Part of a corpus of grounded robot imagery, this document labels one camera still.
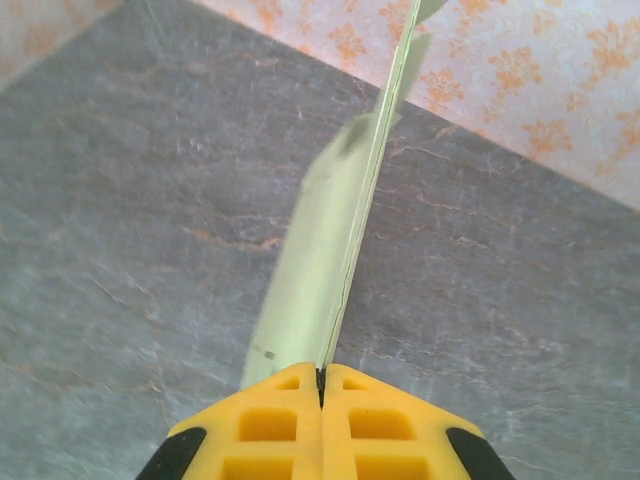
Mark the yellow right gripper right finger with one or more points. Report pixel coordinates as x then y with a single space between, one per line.
380 425

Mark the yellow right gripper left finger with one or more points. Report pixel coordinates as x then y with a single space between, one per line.
270 425

